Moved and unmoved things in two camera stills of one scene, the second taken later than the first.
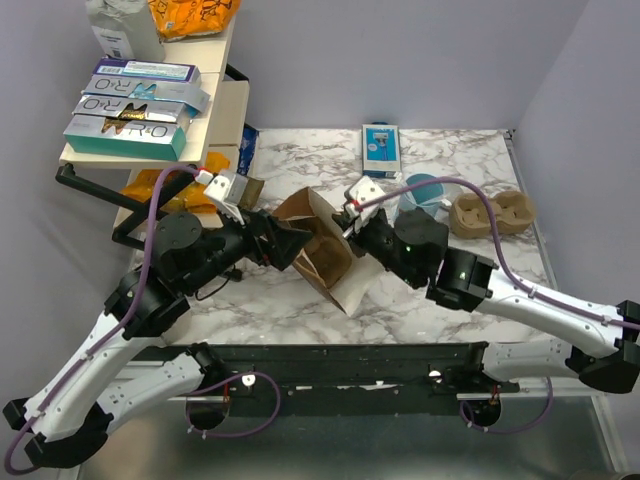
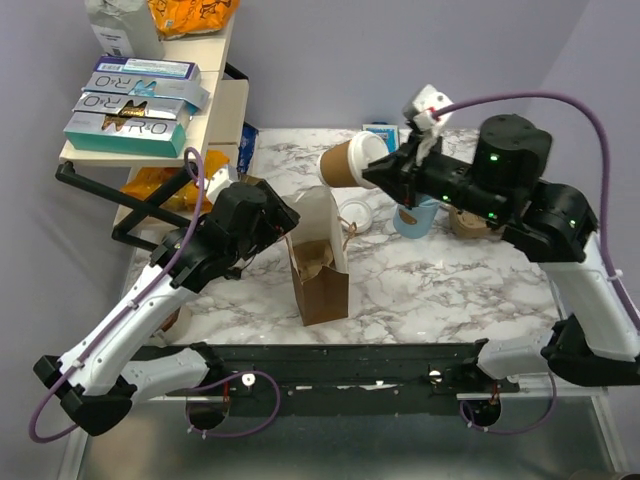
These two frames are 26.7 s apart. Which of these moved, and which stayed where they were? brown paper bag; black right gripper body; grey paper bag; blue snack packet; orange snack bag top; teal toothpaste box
Moved: brown paper bag; black right gripper body
Stayed: teal toothpaste box; blue snack packet; grey paper bag; orange snack bag top
